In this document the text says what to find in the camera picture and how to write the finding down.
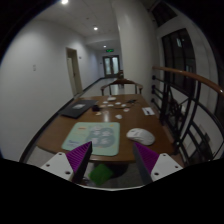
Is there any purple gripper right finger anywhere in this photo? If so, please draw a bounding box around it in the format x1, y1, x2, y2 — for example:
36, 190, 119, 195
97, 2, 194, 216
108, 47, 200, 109
132, 142, 184, 185

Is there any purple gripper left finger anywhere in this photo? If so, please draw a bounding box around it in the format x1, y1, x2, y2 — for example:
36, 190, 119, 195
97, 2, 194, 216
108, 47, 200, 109
40, 140, 94, 185

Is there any white computer mouse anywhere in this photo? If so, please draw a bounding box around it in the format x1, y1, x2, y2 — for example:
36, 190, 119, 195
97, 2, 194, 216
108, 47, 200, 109
126, 128, 155, 146

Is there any light green mouse pad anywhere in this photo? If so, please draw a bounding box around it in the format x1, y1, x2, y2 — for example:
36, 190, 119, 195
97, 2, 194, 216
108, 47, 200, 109
62, 122, 120, 156

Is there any green object under table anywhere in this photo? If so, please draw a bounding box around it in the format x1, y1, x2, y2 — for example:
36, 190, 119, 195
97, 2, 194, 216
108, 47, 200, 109
88, 164, 113, 186

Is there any white paper with pen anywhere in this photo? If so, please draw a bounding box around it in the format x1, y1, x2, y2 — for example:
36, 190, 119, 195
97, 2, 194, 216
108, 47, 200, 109
142, 107, 155, 116

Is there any black laptop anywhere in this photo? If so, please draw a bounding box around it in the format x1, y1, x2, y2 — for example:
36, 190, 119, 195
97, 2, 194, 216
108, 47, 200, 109
59, 100, 96, 119

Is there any white round piece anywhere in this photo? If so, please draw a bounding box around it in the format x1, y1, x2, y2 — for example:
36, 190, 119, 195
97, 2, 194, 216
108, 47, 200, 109
115, 114, 122, 119

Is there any small black object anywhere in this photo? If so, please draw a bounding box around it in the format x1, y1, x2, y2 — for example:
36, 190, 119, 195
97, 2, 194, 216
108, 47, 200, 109
92, 105, 100, 112

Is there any wooden handrail with black railing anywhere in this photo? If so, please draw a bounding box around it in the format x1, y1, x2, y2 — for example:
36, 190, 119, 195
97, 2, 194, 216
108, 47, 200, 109
151, 66, 224, 166

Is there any wooden armchair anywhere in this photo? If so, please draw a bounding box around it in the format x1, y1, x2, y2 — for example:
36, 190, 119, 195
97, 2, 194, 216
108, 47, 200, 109
100, 78, 143, 96

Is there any glass double door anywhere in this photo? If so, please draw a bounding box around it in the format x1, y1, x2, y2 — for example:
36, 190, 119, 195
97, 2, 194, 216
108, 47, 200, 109
103, 55, 120, 77

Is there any beige side door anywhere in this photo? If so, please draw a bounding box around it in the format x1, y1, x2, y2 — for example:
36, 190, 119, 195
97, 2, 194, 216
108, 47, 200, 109
66, 48, 83, 96

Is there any green exit sign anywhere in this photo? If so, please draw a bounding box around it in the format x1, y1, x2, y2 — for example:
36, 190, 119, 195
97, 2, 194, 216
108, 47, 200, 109
106, 49, 114, 53

